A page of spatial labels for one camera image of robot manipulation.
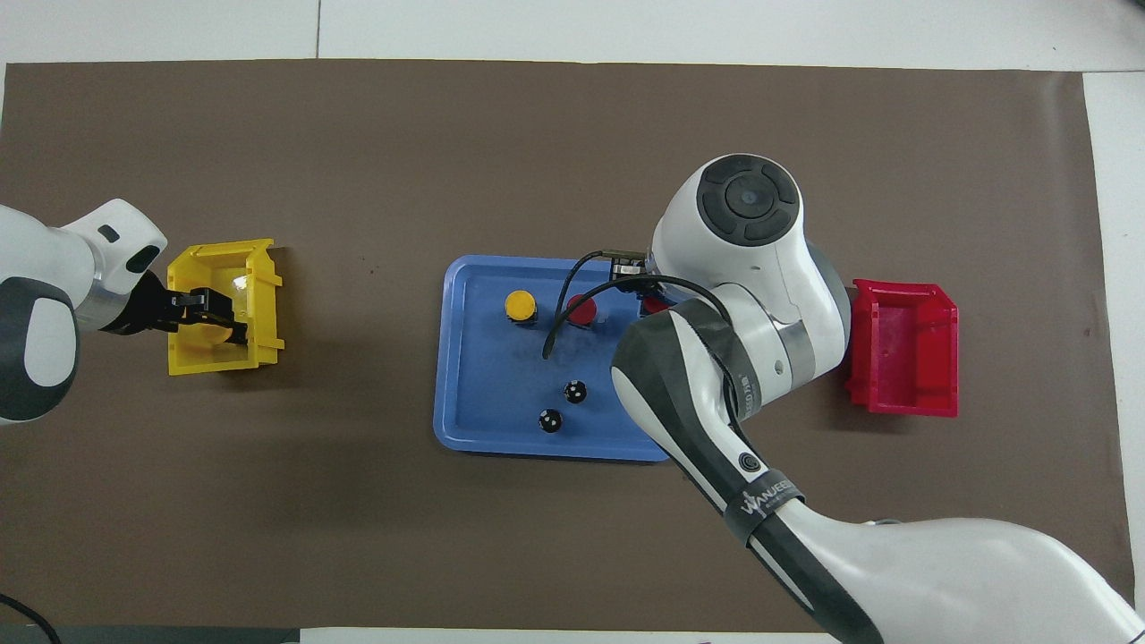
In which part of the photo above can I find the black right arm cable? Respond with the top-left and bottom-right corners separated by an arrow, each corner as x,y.
541,249 -> 743,360

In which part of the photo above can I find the blue plastic tray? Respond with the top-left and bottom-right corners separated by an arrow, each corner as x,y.
433,255 -> 672,463

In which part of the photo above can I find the brown table mat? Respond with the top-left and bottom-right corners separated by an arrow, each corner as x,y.
0,58 -> 1137,632

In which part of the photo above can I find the black floor cable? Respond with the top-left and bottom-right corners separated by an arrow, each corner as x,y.
0,593 -> 64,644

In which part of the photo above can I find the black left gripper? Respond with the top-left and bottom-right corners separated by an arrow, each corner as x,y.
100,268 -> 251,350

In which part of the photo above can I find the yellow plastic bin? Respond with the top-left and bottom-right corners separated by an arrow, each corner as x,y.
167,238 -> 285,377

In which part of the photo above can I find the red plastic bin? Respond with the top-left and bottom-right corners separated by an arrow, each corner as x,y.
845,279 -> 960,419

